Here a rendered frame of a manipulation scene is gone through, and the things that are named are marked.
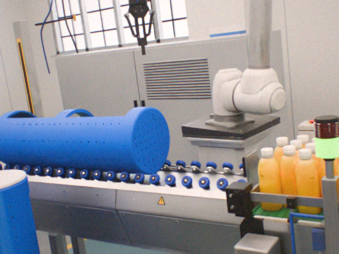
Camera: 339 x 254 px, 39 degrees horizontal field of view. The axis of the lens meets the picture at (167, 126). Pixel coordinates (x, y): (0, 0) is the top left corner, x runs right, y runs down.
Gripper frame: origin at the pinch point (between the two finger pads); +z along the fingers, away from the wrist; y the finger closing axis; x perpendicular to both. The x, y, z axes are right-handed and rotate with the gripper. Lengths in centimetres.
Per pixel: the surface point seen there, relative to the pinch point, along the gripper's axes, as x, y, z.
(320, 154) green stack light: 80, -43, 29
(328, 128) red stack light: 82, -45, 23
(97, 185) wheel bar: -1, 26, 57
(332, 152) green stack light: 82, -45, 29
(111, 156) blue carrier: 7.4, 18.0, 42.7
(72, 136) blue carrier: -4.6, 34.4, 35.0
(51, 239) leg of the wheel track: -24, 56, 89
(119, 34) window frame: -393, 33, -6
